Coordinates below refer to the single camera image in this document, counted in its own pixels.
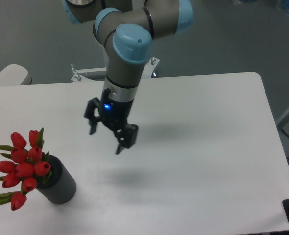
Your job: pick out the white chair armrest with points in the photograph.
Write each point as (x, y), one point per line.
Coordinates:
(15, 75)

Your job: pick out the red tulip bouquet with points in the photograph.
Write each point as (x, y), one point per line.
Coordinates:
(26, 164)

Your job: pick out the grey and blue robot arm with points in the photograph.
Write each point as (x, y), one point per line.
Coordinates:
(126, 34)

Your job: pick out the dark grey ribbed vase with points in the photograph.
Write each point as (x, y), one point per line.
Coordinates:
(61, 187)

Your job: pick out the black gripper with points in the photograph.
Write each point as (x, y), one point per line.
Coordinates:
(113, 115)

